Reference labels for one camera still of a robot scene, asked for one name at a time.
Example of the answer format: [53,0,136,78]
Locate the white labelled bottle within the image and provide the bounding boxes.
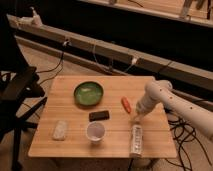
[130,124,143,157]

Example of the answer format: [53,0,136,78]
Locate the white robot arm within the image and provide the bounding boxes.
[136,80,213,142]

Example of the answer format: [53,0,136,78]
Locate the orange carrot toy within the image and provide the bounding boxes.
[121,97,131,114]

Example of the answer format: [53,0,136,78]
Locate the black rectangular block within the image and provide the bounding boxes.
[89,110,110,122]

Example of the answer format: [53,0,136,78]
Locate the white paper cup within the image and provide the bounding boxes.
[86,121,105,143]

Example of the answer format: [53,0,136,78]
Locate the green bowl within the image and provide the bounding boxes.
[73,81,104,106]

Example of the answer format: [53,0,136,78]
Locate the wooden table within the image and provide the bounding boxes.
[27,75,178,159]

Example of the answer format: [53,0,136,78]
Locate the white sponge block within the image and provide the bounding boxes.
[52,120,68,141]

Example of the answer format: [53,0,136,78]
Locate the black chair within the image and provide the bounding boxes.
[0,11,47,171]

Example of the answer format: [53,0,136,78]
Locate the tangled black cables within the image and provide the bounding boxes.
[164,109,213,171]

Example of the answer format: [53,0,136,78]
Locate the white connector on rail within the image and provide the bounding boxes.
[131,58,138,65]

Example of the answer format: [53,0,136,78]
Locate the grey metal rail beam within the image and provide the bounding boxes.
[7,15,213,91]

